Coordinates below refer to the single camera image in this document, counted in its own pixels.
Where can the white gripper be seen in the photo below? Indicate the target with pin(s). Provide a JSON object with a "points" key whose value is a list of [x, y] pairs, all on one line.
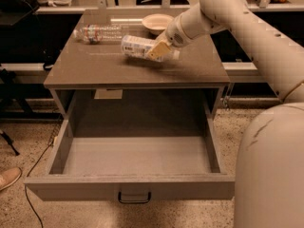
{"points": [[173, 36]]}

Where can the blue label plastic bottle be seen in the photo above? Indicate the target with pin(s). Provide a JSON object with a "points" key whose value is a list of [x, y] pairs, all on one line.
{"points": [[138, 47]]}

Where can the white robot base body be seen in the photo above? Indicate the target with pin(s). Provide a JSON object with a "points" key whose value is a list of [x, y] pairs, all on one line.
{"points": [[269, 187]]}

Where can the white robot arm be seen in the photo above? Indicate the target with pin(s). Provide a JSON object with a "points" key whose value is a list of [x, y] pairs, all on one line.
{"points": [[278, 58]]}

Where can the clear plastic bottle red label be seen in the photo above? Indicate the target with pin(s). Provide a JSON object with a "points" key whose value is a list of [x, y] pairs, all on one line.
{"points": [[96, 34]]}

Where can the grey cabinet with counter top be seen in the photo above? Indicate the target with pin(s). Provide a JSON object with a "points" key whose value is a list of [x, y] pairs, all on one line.
{"points": [[102, 92]]}

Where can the open grey top drawer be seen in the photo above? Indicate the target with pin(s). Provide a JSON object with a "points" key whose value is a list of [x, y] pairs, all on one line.
{"points": [[170, 168]]}

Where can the white paper bowl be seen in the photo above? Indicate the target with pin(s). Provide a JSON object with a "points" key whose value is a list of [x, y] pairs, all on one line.
{"points": [[156, 23]]}

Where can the black tripod leg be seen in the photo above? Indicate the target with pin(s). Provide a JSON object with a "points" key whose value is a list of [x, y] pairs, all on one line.
{"points": [[9, 141]]}

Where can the tan shoe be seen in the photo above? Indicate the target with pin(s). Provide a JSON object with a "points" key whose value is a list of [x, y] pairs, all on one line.
{"points": [[9, 177]]}

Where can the black drawer handle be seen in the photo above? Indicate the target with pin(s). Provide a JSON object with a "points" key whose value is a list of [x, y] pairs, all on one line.
{"points": [[134, 198]]}

